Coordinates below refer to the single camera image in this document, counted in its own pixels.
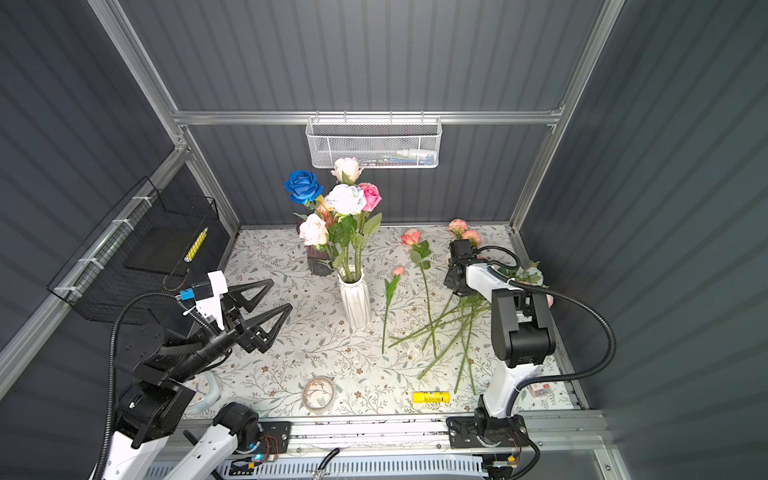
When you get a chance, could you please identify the clear tape roll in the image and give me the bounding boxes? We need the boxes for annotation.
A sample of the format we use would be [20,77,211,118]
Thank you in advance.
[302,376,336,414]

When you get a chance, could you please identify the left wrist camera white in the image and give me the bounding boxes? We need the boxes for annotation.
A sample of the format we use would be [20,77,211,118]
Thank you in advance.
[177,270,228,330]

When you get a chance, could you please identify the small red white box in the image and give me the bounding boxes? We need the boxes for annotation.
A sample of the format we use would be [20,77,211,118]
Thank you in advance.
[528,382,552,398]

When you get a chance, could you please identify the blue rose stem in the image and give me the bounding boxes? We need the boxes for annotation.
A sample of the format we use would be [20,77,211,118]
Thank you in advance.
[284,170,323,205]

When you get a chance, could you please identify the white wire wall basket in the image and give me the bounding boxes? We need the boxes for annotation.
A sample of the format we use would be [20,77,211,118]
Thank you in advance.
[305,115,443,169]

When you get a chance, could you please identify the single pink rose on mat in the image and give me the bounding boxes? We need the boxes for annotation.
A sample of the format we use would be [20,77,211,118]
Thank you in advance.
[401,228,437,354]

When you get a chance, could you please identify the black notebook in basket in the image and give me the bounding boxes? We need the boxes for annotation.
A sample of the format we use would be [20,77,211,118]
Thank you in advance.
[123,227,192,275]

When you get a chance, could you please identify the black wire wall basket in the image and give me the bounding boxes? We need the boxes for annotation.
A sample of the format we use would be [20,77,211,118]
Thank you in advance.
[47,177,226,323]

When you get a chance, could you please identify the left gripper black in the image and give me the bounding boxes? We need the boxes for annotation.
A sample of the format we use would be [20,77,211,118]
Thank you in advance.
[170,277,290,387]

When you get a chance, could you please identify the bunch of artificial flowers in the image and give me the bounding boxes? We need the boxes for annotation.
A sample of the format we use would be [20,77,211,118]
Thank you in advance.
[386,219,547,394]

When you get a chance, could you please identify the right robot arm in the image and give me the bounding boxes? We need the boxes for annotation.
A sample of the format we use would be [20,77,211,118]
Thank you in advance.
[444,239,556,446]

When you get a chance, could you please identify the yellow label tag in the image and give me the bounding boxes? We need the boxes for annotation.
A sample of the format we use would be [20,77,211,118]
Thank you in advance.
[412,391,451,404]

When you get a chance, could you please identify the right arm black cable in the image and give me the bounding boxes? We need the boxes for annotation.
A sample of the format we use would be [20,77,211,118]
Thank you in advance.
[476,244,617,415]

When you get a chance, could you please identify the yellow marker pen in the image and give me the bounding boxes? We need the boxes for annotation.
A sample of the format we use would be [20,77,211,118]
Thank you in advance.
[183,227,209,263]

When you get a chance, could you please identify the white ribbed ceramic vase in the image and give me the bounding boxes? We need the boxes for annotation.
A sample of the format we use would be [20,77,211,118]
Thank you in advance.
[337,272,372,331]

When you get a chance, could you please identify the pink roses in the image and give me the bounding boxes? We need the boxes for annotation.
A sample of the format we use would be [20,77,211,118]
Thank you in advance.
[302,158,382,282]

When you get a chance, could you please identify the floral table mat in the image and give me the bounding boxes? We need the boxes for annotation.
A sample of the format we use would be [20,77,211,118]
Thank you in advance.
[163,224,577,420]

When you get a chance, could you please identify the purple glass vase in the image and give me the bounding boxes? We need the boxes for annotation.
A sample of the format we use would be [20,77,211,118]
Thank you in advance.
[297,219,333,277]

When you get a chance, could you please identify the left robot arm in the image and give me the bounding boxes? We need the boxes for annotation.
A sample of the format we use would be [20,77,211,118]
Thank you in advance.
[92,271,292,479]

